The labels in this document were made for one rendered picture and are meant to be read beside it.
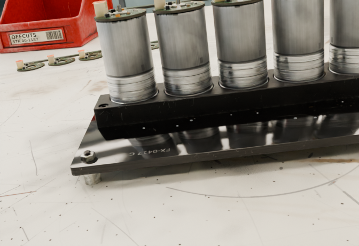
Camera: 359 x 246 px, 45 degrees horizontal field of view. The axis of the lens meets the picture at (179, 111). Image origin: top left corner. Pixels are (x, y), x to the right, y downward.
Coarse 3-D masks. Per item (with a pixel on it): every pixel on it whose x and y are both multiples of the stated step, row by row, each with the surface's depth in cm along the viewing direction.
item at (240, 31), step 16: (224, 16) 20; (240, 16) 20; (256, 16) 20; (224, 32) 20; (240, 32) 20; (256, 32) 20; (224, 48) 20; (240, 48) 20; (256, 48) 20; (224, 64) 21; (240, 64) 20; (256, 64) 20; (224, 80) 21; (240, 80) 21; (256, 80) 21
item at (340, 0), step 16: (336, 0) 20; (352, 0) 19; (336, 16) 20; (352, 16) 20; (336, 32) 21; (352, 32) 20; (336, 48) 21; (352, 48) 20; (336, 64) 21; (352, 64) 20
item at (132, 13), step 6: (126, 12) 20; (132, 12) 20; (138, 12) 20; (144, 12) 20; (96, 18) 20; (102, 18) 20; (108, 18) 20; (114, 18) 19; (120, 18) 19; (126, 18) 20
